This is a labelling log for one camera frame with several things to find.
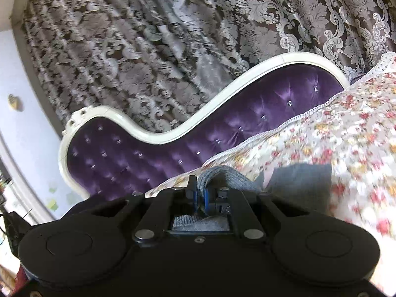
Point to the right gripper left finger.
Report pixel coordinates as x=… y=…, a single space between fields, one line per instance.
x=168 y=204

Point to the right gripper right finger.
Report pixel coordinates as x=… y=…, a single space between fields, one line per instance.
x=232 y=204

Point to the grey argyle knit sweater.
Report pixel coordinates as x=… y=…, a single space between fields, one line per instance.
x=305 y=185

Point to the purple tufted white-framed headboard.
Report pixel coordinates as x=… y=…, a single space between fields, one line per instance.
x=103 y=151

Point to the floral bed sheet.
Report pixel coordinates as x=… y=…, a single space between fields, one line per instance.
x=353 y=132

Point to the brown silver damask curtain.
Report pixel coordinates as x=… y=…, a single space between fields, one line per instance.
x=160 y=61

